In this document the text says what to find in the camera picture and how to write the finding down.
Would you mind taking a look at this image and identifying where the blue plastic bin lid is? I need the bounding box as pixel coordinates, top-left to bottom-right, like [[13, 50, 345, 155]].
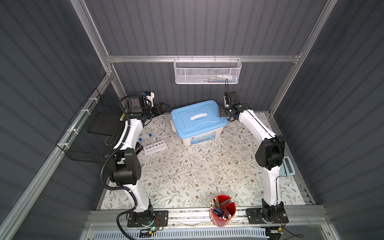
[[171, 100, 228, 139]]

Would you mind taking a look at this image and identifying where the white test tube rack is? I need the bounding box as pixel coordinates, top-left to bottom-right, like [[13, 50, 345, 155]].
[[143, 140, 168, 156]]

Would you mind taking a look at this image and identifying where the white plastic storage bin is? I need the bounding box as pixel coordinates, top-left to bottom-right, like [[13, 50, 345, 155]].
[[170, 120, 228, 147]]

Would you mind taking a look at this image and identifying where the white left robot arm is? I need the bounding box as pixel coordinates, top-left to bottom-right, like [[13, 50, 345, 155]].
[[101, 91, 168, 237]]

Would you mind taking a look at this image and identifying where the yellow item in basket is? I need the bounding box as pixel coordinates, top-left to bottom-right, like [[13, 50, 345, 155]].
[[120, 109, 128, 122]]

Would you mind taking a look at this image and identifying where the teal calculator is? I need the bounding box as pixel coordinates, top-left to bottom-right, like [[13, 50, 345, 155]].
[[280, 157, 296, 177]]

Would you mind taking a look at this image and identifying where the red pencil cup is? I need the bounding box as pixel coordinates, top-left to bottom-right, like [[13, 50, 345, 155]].
[[209, 195, 237, 227]]

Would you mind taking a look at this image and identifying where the white wire wall basket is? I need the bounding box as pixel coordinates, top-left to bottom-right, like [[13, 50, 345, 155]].
[[173, 57, 242, 85]]

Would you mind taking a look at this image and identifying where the black wire side basket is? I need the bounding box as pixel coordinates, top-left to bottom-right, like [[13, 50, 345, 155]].
[[57, 88, 125, 163]]

